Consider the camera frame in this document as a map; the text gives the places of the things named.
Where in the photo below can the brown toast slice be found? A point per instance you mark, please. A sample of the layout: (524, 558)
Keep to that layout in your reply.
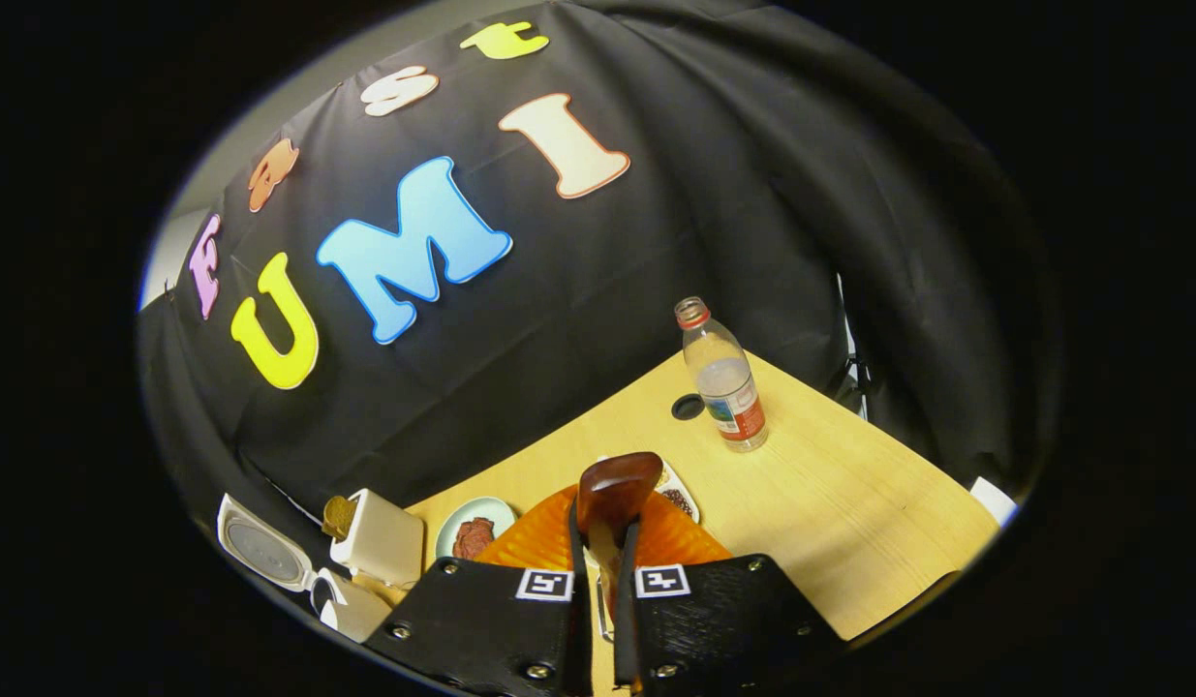
(339, 518)

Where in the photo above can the white object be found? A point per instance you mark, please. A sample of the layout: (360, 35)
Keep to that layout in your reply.
(995, 501)

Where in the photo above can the pale green plate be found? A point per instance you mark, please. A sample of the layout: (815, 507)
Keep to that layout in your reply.
(496, 513)

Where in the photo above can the brown wooden spoon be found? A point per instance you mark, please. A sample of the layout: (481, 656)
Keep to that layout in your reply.
(617, 489)

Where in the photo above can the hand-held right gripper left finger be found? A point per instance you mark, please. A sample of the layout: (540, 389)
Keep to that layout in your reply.
(481, 629)

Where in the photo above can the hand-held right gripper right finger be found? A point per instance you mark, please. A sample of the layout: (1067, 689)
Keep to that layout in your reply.
(723, 620)

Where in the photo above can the dark red beans heap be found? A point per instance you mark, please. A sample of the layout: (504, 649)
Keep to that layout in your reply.
(677, 501)

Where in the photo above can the white divided dish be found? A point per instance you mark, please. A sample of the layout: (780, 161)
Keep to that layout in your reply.
(690, 499)

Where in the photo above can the red-brown meat slice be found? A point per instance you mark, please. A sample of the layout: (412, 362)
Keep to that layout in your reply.
(483, 532)
(465, 542)

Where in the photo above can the clear plastic water bottle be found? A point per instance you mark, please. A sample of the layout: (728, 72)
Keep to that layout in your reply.
(728, 387)

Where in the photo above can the white rice cooker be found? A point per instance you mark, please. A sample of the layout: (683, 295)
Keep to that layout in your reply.
(263, 552)

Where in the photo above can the black table grommet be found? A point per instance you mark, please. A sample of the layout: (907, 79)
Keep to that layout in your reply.
(688, 407)

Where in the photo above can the white toaster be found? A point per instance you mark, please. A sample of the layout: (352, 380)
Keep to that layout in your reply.
(389, 547)

